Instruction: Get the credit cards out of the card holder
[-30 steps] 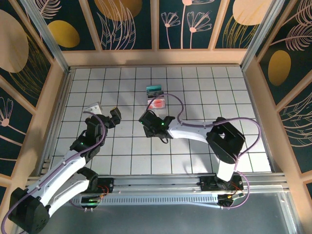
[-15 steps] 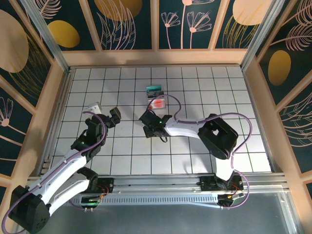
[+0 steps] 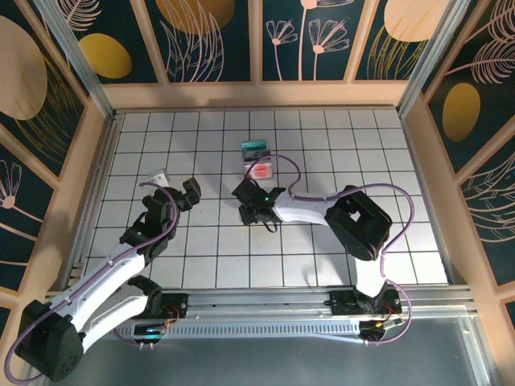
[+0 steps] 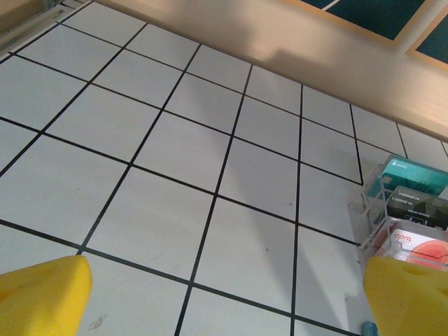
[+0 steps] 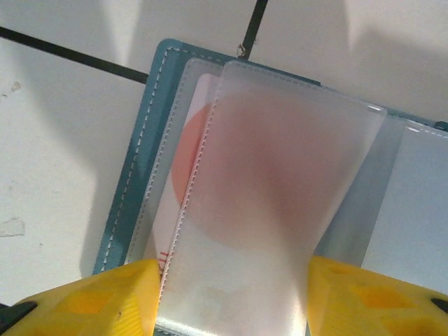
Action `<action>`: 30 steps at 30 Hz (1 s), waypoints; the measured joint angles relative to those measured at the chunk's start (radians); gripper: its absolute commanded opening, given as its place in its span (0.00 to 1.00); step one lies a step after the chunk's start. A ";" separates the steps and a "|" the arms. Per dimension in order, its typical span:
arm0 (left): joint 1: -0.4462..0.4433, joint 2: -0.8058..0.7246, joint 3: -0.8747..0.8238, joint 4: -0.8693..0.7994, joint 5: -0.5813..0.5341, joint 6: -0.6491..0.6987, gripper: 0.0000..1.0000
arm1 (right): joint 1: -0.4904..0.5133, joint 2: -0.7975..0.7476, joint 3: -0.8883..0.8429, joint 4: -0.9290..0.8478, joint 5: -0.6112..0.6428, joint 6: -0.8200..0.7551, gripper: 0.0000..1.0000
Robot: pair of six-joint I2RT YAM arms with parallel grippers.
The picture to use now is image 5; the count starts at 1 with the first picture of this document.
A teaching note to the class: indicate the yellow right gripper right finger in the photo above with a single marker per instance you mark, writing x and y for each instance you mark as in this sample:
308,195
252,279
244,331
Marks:
367,304

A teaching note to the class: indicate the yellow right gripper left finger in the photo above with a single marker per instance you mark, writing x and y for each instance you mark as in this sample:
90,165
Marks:
98,304

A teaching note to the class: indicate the blue leather card holder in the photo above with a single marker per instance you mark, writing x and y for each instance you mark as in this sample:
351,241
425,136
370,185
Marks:
161,105

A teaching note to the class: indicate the white card with red circles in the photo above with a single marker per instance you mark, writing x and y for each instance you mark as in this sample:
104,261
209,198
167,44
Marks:
189,147

